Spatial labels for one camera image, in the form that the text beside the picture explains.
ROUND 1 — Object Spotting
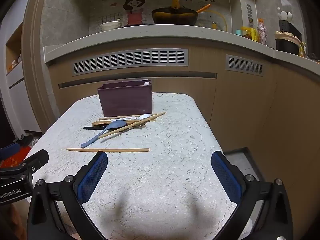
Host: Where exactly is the plastic bottle with orange cap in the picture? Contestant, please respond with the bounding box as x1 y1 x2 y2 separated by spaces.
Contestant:
257 18 267 45

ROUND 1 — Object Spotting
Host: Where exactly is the white bowl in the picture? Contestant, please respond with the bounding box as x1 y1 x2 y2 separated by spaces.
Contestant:
100 19 123 32

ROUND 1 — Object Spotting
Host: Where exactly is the black pot with beige rim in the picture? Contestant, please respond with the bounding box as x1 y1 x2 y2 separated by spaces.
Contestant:
274 31 300 55

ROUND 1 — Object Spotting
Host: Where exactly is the white shelf cabinet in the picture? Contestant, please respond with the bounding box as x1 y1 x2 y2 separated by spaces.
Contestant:
0 22 43 135

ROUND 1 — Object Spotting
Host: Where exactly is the kitchen counter top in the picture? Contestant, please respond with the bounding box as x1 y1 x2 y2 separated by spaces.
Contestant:
43 24 320 77

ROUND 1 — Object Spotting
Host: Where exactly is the blue plastic spoon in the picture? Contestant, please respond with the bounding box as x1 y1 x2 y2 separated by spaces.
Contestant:
80 120 127 148

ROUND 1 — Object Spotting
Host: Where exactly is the small grey vent grille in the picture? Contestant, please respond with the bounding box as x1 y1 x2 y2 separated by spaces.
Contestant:
225 54 265 77

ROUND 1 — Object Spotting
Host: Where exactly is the black utensil rack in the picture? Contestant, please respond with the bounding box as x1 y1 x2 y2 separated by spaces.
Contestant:
279 19 302 43

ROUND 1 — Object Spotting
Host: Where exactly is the large grey vent grille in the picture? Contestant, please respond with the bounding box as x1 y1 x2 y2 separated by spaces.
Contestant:
72 48 189 76

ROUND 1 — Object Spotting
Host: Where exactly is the cartoon wall sticker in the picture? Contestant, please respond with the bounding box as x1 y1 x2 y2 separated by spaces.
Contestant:
122 0 147 25

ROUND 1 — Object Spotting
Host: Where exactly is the wooden spoon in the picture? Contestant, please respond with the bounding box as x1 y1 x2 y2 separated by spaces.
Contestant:
91 120 148 128

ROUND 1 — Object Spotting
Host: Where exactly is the wooden kitchen cabinet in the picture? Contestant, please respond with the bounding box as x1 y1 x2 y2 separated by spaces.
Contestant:
45 44 320 205

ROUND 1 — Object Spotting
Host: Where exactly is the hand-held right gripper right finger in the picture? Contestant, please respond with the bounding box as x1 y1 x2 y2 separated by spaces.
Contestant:
211 151 293 240

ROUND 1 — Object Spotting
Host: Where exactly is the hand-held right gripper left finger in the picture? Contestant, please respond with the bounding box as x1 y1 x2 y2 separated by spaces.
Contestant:
27 151 108 240

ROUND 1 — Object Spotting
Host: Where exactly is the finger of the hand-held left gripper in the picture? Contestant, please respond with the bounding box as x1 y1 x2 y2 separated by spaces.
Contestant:
23 149 50 173
0 142 21 161

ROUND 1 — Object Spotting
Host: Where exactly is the yellow rimmed glass lid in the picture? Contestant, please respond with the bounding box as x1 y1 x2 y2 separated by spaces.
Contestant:
197 9 228 32

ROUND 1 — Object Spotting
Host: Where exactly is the purple plastic utensil holder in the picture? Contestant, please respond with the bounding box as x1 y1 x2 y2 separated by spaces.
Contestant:
97 81 153 117

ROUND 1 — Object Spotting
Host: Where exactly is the red patterned cloth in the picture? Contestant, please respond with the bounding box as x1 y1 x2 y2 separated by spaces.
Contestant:
0 146 31 168

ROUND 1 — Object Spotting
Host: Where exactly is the white lace tablecloth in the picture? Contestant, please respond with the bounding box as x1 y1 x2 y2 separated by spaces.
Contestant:
24 92 253 240

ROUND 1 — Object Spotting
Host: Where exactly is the black wok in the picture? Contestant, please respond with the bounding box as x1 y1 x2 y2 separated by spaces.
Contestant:
151 7 198 26

